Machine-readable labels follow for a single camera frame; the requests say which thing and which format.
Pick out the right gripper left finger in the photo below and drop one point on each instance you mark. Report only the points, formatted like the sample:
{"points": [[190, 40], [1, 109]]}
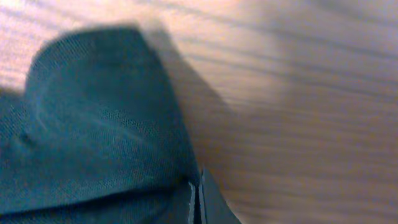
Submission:
{"points": [[184, 204]]}

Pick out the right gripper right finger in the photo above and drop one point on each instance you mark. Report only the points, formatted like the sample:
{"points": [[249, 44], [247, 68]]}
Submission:
{"points": [[213, 206]]}

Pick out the black t-shirt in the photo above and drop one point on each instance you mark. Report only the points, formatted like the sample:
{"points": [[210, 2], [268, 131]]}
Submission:
{"points": [[96, 136]]}

